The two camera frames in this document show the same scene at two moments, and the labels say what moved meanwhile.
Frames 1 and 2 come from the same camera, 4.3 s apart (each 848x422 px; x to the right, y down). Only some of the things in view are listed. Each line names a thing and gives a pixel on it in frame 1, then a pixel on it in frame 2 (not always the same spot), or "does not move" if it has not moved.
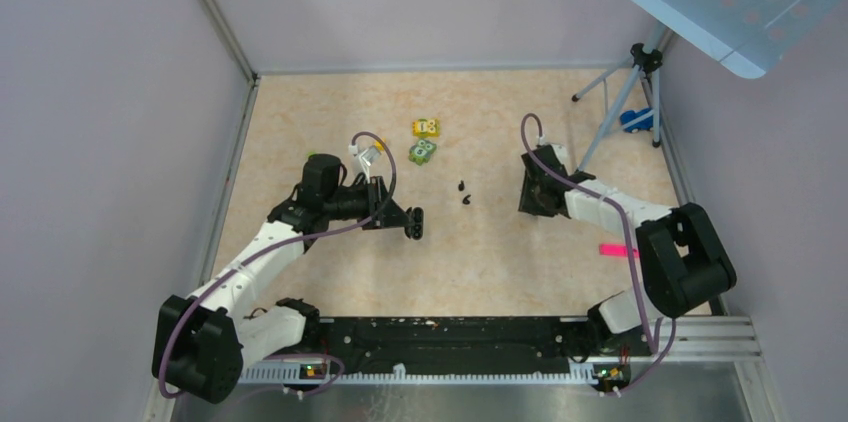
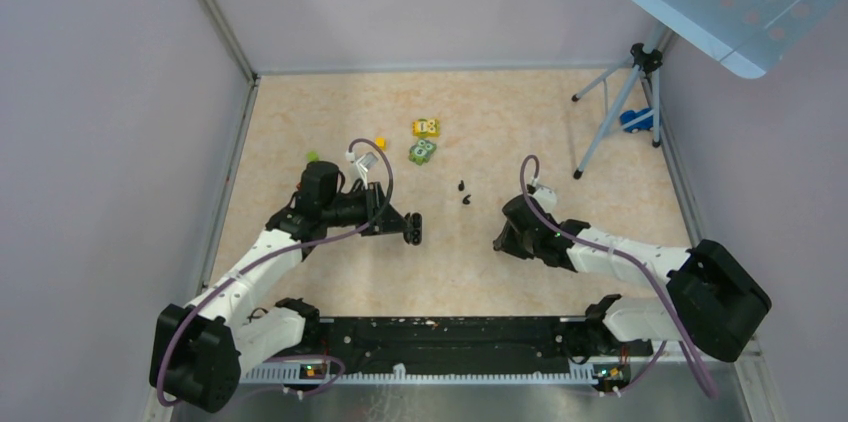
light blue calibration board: x=750 y=5 does not move
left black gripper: x=375 y=191 does not move
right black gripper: x=527 y=205 -> x=505 y=243
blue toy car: x=643 y=125 does not move
